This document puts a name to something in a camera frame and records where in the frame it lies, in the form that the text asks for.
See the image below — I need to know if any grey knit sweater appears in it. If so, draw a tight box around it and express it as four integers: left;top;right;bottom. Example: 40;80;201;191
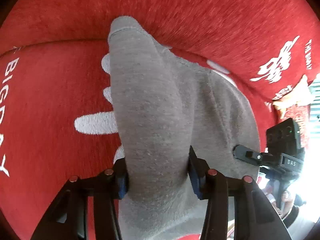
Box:
108;16;260;239

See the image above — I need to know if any red sofa cover with characters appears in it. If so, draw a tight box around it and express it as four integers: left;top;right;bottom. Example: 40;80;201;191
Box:
1;0;319;239

